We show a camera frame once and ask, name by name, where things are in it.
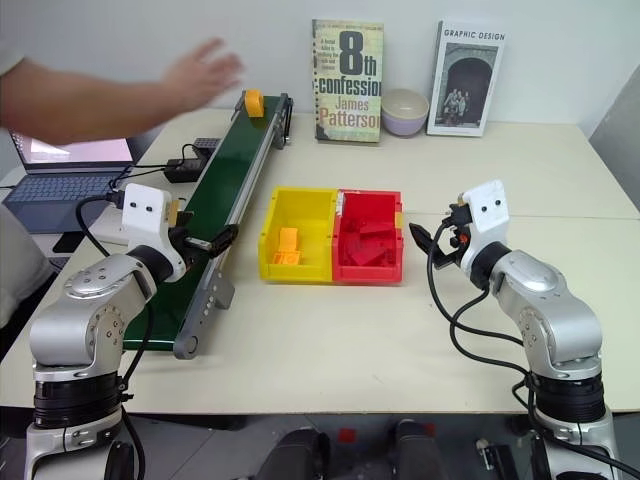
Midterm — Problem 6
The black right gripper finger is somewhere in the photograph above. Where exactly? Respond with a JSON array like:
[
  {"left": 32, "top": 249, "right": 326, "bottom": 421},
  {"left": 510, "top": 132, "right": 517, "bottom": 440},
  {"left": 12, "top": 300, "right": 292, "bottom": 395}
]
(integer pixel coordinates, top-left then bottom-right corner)
[
  {"left": 428, "top": 248, "right": 460, "bottom": 272},
  {"left": 409, "top": 222, "right": 438, "bottom": 252}
]

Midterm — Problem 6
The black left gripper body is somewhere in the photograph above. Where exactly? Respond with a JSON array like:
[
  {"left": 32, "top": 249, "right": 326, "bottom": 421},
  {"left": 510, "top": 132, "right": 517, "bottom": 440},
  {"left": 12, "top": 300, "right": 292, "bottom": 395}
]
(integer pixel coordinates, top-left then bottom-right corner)
[{"left": 168, "top": 224, "right": 214, "bottom": 261}]

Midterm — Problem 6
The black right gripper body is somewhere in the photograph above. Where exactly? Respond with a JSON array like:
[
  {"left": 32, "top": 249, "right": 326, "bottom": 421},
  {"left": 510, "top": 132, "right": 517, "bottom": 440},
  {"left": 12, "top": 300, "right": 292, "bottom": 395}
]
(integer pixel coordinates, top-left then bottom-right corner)
[{"left": 443, "top": 219, "right": 474, "bottom": 257}]

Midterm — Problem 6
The green conveyor belt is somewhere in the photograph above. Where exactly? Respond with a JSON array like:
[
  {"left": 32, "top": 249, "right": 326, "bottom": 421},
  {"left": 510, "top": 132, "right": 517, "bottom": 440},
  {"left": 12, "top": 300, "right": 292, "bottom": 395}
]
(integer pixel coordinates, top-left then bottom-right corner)
[{"left": 122, "top": 92, "right": 296, "bottom": 360}]

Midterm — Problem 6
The person's bare hand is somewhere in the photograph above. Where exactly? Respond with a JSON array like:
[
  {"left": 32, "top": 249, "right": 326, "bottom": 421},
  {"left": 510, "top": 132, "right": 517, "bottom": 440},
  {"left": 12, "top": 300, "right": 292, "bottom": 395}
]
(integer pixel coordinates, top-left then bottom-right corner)
[{"left": 159, "top": 38, "right": 246, "bottom": 109}]

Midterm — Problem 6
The black power adapter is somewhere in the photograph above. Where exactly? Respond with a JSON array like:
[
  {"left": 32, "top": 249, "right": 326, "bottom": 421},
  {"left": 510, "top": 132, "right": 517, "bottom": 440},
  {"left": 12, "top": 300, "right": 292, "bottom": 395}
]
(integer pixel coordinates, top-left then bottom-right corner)
[{"left": 164, "top": 157, "right": 205, "bottom": 184}]

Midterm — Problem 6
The red triangular block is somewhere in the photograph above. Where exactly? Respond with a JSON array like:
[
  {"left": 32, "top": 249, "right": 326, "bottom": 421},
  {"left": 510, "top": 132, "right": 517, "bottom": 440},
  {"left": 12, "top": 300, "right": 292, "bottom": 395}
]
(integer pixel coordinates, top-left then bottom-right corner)
[{"left": 347, "top": 244, "right": 387, "bottom": 269}]

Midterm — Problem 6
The red plastic bin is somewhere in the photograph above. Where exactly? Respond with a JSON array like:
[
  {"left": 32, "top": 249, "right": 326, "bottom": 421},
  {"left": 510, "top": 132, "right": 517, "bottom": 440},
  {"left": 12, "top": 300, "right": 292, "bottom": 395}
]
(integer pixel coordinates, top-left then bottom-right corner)
[{"left": 329, "top": 188, "right": 406, "bottom": 287}]

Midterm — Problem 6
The orange upright block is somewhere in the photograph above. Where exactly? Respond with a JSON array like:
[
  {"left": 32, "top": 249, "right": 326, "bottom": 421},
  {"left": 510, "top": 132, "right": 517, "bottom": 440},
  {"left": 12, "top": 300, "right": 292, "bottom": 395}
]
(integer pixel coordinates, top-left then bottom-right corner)
[{"left": 277, "top": 227, "right": 302, "bottom": 254}]

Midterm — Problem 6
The yellow plastic bin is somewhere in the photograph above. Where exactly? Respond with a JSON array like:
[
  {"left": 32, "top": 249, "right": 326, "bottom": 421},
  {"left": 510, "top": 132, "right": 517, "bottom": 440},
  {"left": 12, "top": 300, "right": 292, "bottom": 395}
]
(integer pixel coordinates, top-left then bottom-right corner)
[{"left": 257, "top": 187, "right": 342, "bottom": 285}]

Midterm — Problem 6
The dark flat phone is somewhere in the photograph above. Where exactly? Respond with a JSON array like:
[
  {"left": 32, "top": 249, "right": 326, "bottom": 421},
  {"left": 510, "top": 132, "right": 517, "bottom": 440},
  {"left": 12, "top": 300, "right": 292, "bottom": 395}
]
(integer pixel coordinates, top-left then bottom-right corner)
[{"left": 51, "top": 232, "right": 87, "bottom": 254}]

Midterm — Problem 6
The lavender ceramic bowl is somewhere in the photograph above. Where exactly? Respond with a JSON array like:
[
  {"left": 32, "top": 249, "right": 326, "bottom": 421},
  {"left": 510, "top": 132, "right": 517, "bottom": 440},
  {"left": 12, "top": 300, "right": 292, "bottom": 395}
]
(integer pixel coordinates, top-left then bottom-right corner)
[{"left": 380, "top": 88, "right": 431, "bottom": 139}]

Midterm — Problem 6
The grey laptop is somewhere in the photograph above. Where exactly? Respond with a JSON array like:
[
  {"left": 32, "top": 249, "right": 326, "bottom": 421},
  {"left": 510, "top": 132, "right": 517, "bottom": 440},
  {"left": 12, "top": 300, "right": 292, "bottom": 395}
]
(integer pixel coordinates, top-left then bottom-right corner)
[{"left": 2, "top": 130, "right": 136, "bottom": 235}]

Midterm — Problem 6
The graphic design white book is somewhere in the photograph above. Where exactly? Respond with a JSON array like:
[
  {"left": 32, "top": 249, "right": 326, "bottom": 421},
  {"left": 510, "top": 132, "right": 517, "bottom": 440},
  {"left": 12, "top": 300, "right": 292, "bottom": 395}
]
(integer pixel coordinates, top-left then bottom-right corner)
[{"left": 426, "top": 19, "right": 507, "bottom": 137}]

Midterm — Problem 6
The person's grey clothing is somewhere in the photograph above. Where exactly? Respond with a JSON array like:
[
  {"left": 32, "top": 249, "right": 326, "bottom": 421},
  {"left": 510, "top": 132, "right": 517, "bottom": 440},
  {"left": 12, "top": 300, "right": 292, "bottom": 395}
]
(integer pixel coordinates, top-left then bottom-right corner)
[{"left": 0, "top": 204, "right": 54, "bottom": 331}]

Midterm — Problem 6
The dark rounded shape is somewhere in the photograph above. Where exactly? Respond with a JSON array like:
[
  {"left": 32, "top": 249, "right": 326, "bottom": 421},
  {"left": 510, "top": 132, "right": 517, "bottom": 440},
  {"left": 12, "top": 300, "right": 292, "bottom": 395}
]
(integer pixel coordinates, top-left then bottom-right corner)
[
  {"left": 260, "top": 427, "right": 332, "bottom": 480},
  {"left": 394, "top": 418, "right": 442, "bottom": 480}
]

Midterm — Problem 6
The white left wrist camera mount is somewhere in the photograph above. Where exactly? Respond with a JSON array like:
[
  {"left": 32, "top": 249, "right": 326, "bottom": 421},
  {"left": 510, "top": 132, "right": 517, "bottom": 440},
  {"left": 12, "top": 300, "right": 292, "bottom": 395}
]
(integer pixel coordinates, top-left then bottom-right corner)
[{"left": 121, "top": 183, "right": 187, "bottom": 283}]

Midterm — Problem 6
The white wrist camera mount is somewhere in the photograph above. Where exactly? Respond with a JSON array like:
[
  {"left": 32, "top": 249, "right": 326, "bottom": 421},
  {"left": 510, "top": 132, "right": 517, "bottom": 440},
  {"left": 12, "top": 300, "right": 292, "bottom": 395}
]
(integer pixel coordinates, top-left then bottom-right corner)
[
  {"left": 457, "top": 179, "right": 512, "bottom": 281},
  {"left": 121, "top": 183, "right": 187, "bottom": 283}
]

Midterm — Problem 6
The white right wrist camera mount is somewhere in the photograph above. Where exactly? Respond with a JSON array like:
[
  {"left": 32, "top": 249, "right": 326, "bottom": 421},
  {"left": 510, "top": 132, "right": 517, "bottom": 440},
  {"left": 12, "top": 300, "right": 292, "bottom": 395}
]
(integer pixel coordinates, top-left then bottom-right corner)
[{"left": 457, "top": 179, "right": 512, "bottom": 281}]

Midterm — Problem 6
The black adapter cable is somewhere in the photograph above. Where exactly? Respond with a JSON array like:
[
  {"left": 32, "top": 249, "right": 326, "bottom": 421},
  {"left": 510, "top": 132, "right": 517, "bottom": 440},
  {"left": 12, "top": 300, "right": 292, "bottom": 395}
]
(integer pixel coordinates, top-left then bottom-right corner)
[{"left": 108, "top": 143, "right": 201, "bottom": 195}]

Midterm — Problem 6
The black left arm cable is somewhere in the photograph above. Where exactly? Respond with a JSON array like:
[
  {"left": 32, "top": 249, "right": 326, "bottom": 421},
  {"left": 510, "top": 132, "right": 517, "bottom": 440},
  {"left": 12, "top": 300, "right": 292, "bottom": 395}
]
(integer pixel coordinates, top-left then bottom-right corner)
[{"left": 74, "top": 189, "right": 151, "bottom": 480}]

